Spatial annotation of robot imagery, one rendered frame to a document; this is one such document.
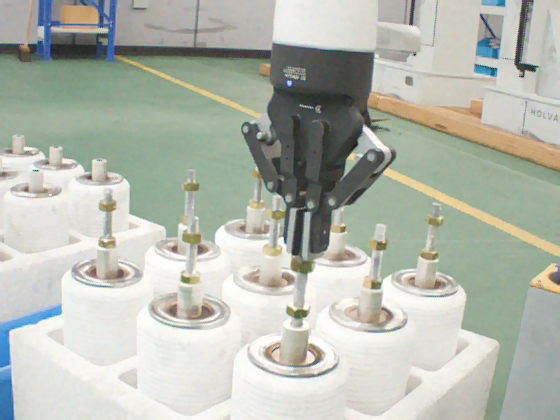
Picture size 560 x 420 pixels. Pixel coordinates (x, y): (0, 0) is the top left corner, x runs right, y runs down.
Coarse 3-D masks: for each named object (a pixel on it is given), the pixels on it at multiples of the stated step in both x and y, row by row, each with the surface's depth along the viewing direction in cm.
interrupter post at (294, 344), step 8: (288, 320) 58; (304, 320) 58; (288, 328) 57; (296, 328) 57; (304, 328) 57; (288, 336) 57; (296, 336) 57; (304, 336) 57; (288, 344) 57; (296, 344) 57; (304, 344) 57; (280, 352) 58; (288, 352) 57; (296, 352) 57; (304, 352) 58; (288, 360) 57; (296, 360) 57; (304, 360) 58
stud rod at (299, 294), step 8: (296, 272) 56; (296, 280) 56; (304, 280) 56; (296, 288) 57; (304, 288) 56; (296, 296) 57; (304, 296) 57; (296, 304) 57; (304, 304) 57; (296, 320) 57
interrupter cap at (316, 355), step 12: (264, 336) 61; (276, 336) 61; (252, 348) 59; (264, 348) 59; (276, 348) 60; (312, 348) 60; (324, 348) 60; (252, 360) 57; (264, 360) 57; (276, 360) 57; (312, 360) 58; (324, 360) 57; (336, 360) 57; (276, 372) 55; (288, 372) 55; (300, 372) 55; (312, 372) 55; (324, 372) 56
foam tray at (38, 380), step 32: (32, 352) 70; (64, 352) 69; (480, 352) 77; (32, 384) 71; (64, 384) 67; (96, 384) 64; (128, 384) 68; (416, 384) 71; (448, 384) 70; (480, 384) 78; (32, 416) 72; (64, 416) 68; (96, 416) 65; (128, 416) 61; (160, 416) 60; (192, 416) 61; (224, 416) 62; (352, 416) 63; (384, 416) 63; (416, 416) 64; (448, 416) 71; (480, 416) 81
